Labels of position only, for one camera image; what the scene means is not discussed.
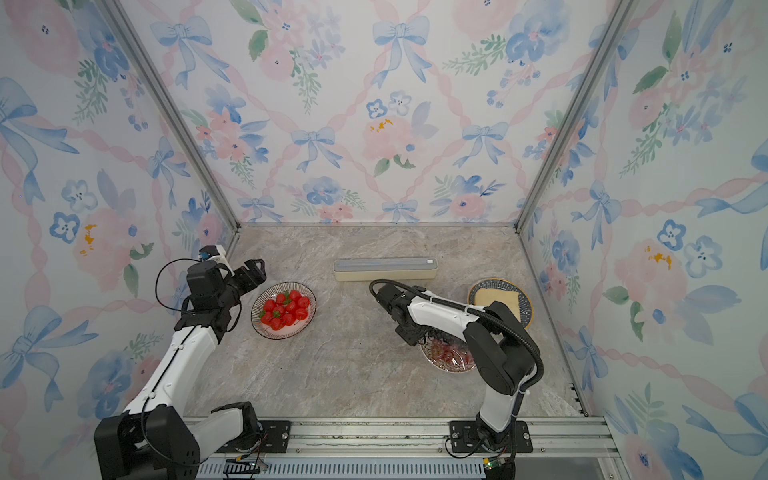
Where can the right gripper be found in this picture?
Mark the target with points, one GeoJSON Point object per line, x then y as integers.
{"type": "Point", "coordinates": [411, 338]}

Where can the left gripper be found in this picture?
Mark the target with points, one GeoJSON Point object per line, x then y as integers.
{"type": "Point", "coordinates": [258, 273]}

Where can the glass plate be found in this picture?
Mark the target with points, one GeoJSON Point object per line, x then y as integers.
{"type": "Point", "coordinates": [263, 332]}

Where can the plastic wrap dispenser box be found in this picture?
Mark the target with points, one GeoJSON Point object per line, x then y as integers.
{"type": "Point", "coordinates": [401, 268]}

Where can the patterned fruit plate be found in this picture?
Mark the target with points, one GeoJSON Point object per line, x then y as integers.
{"type": "Point", "coordinates": [447, 357]}

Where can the blue yellow-rimmed plate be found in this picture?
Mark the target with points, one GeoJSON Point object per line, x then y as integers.
{"type": "Point", "coordinates": [510, 297]}

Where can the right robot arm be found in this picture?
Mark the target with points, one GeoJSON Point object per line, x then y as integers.
{"type": "Point", "coordinates": [506, 357]}

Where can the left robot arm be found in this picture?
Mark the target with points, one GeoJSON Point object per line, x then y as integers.
{"type": "Point", "coordinates": [150, 439]}

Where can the red strawberries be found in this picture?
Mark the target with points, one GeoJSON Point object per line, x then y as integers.
{"type": "Point", "coordinates": [286, 310]}

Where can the red grapes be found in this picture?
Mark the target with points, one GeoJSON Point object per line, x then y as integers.
{"type": "Point", "coordinates": [449, 356]}

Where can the bread slices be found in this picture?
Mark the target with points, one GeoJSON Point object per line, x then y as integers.
{"type": "Point", "coordinates": [487, 296]}

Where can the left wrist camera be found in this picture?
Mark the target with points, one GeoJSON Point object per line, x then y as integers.
{"type": "Point", "coordinates": [217, 254]}

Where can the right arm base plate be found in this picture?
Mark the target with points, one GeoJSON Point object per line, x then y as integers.
{"type": "Point", "coordinates": [470, 437]}

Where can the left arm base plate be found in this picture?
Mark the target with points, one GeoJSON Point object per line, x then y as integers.
{"type": "Point", "coordinates": [273, 439]}

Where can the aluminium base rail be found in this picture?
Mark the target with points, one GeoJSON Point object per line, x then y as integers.
{"type": "Point", "coordinates": [390, 448]}

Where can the left aluminium corner post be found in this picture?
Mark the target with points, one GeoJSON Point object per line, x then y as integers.
{"type": "Point", "coordinates": [116, 17]}

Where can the aluminium corner post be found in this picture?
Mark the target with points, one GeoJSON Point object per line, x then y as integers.
{"type": "Point", "coordinates": [116, 17]}
{"type": "Point", "coordinates": [615, 27]}

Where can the right aluminium corner post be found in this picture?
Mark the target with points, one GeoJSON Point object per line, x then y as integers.
{"type": "Point", "coordinates": [615, 27]}

